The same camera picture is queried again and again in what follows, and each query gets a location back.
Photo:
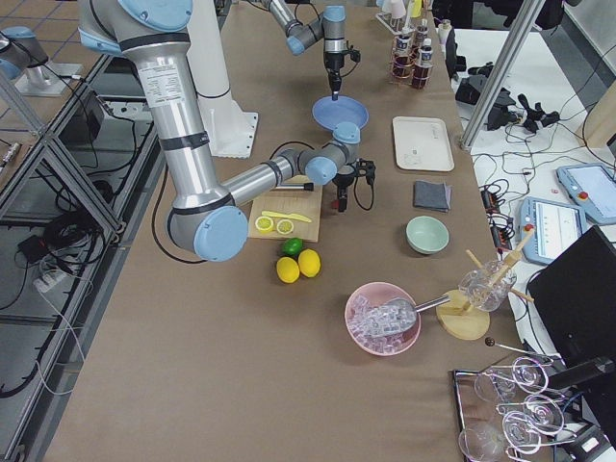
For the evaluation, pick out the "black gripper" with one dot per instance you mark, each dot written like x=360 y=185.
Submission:
x=344 y=180
x=333 y=62

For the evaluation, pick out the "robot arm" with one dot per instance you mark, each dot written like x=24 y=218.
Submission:
x=176 y=49
x=328 y=26

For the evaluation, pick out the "blue plate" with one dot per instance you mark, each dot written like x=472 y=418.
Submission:
x=328 y=113

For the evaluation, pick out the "steel muddler black tip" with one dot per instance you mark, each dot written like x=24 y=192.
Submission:
x=306 y=187

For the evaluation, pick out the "wooden cutting board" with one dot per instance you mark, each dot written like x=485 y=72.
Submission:
x=299 y=202

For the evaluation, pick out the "thin lemon slice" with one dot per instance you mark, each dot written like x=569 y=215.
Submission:
x=284 y=226

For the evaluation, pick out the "lower left bottle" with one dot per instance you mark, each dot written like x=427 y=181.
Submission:
x=401 y=63

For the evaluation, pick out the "green lime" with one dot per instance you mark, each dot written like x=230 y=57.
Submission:
x=292 y=247

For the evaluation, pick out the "yellow plastic knife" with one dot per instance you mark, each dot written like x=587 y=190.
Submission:
x=291 y=216

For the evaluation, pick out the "upper yellow lemon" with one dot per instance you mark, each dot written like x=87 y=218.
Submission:
x=309 y=262

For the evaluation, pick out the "yellow lemon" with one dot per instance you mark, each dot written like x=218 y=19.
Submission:
x=309 y=262
x=287 y=269

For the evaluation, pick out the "lower right bottle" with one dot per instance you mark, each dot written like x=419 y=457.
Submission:
x=423 y=65

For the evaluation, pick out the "thick lemon half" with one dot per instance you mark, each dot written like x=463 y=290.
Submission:
x=264 y=224

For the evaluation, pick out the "cream rabbit tray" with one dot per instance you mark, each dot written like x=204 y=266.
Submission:
x=422 y=143

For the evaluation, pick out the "light green bowl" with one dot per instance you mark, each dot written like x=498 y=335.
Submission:
x=427 y=235

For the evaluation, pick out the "grey folded cloth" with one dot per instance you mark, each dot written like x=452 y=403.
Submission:
x=432 y=196

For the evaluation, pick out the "lower yellow lemon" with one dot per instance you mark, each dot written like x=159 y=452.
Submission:
x=287 y=269

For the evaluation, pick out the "pink bowl of ice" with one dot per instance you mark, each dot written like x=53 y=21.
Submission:
x=361 y=315

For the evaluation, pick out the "metal ice scoop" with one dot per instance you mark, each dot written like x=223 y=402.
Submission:
x=399 y=315

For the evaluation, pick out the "clear glass mug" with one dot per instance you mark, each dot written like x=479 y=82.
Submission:
x=483 y=295

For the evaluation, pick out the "wooden glass drying stand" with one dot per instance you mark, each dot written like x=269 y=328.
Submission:
x=466 y=315

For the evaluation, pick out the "blue teach pendant near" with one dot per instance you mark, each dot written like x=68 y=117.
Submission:
x=548 y=228

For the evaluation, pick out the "blue teach pendant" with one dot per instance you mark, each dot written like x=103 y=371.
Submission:
x=591 y=187
x=548 y=228

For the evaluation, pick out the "blue teach pendant far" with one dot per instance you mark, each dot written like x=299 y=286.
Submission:
x=591 y=187

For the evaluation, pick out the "black laptop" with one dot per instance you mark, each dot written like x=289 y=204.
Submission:
x=574 y=296

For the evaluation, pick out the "black glass rack tray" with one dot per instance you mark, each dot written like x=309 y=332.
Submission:
x=513 y=412

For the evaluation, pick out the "white power strip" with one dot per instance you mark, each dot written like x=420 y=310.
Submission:
x=49 y=280

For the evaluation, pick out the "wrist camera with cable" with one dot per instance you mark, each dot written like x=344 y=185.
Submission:
x=364 y=169

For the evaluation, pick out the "copper wire bottle rack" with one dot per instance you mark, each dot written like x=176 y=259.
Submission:
x=411 y=61

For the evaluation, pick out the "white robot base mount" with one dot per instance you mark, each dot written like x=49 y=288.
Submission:
x=230 y=129

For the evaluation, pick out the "aluminium frame post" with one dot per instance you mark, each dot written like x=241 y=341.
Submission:
x=515 y=40

